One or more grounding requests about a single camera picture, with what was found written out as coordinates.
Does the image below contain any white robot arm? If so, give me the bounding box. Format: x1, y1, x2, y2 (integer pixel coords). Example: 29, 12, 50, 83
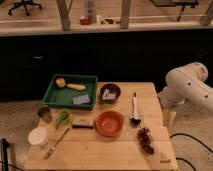
159, 62, 213, 114

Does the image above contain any dark brown bowl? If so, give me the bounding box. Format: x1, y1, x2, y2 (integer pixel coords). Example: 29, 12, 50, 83
100, 83, 121, 103

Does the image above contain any white cloth in bowl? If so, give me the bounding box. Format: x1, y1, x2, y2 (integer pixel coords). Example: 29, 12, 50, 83
102, 89, 116, 100

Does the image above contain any yellow toy banana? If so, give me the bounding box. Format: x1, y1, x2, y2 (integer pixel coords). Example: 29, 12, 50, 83
67, 84, 86, 91

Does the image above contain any orange bowl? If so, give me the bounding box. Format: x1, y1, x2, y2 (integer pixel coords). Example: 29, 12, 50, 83
95, 110, 124, 137

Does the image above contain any orange round toy food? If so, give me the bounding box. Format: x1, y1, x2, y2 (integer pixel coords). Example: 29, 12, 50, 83
55, 78, 66, 88

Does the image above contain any black rectangular block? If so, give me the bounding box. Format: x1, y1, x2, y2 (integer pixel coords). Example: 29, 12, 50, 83
72, 118, 94, 128

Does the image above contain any green plastic tray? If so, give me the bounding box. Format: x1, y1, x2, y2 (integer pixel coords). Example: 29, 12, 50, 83
43, 74, 98, 110

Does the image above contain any green toy vegetable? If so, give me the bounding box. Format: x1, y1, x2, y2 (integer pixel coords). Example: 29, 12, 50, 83
55, 109, 70, 128

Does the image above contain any dark red grape bunch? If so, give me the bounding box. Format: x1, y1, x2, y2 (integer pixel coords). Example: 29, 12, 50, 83
137, 127, 154, 155

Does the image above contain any red object on shelf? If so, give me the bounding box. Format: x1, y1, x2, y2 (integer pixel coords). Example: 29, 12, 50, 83
80, 16, 91, 25

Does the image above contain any small metal cup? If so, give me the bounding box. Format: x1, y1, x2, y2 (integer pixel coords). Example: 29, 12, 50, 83
37, 107, 52, 123

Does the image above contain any white round container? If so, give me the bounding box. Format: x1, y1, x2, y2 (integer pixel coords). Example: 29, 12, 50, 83
28, 127, 48, 147

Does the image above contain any black office chair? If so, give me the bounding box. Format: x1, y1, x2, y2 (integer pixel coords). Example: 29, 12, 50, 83
8, 0, 43, 16

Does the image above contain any black stand at left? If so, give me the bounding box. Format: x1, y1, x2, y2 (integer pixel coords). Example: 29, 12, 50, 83
0, 138, 25, 171

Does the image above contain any black floor cable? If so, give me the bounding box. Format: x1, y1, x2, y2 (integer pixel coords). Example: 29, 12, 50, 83
169, 132, 213, 171

